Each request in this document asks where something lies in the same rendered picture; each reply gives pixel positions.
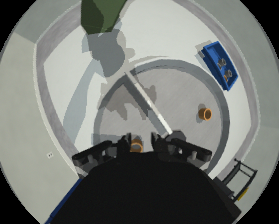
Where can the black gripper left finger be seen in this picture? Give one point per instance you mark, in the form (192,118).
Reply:
(84,161)

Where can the blue plastic crate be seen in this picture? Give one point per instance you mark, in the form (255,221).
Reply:
(218,52)

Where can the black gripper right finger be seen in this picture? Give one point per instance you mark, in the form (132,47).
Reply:
(200,157)

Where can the grey round turntable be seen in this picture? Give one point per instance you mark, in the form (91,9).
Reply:
(178,93)

